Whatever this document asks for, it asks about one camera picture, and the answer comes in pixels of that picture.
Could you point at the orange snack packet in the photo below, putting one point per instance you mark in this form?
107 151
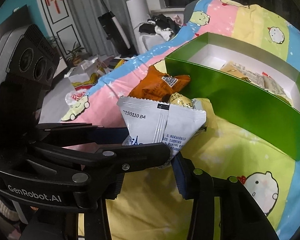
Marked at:
150 85

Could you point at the black and white clothes pile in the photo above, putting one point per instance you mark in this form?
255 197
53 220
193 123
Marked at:
162 22

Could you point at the black screen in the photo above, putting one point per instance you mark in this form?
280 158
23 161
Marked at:
17 17

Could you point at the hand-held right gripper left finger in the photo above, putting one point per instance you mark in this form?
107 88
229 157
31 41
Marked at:
118 186

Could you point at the tan snack packet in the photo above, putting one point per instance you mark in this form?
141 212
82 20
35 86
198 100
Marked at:
230 68

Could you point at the small yellow snack packet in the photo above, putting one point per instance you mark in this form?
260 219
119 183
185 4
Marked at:
180 100

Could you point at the black upright vacuum cleaner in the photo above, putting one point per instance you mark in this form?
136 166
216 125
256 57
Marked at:
112 32

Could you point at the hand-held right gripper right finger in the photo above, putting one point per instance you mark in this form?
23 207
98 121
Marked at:
183 177

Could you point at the beige barcode snack packet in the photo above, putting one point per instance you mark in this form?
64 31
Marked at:
275 87

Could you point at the white chair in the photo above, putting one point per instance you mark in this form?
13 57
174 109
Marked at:
147 43

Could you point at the potted plant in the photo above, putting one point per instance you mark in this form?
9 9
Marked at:
76 57

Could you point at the grey curtain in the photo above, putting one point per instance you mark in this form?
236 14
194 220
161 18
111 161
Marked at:
90 25

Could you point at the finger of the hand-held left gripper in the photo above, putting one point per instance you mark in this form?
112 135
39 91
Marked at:
110 135
140 155

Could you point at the white paper roll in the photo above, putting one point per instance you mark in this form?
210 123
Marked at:
137 12

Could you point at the white red-edged snack packet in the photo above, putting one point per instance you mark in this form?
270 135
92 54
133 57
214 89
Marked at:
253 77

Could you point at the printed pastel blanket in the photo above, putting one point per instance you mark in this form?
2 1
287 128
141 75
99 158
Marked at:
145 217

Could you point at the yellow bag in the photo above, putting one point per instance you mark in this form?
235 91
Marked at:
120 63

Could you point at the clear plastic bag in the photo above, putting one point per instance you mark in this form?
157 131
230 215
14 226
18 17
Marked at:
73 97

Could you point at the white panelled door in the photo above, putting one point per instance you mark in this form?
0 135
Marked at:
50 17

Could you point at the small beige snack packet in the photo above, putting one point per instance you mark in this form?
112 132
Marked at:
207 112

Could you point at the green cardboard box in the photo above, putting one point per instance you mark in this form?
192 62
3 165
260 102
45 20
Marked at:
240 105

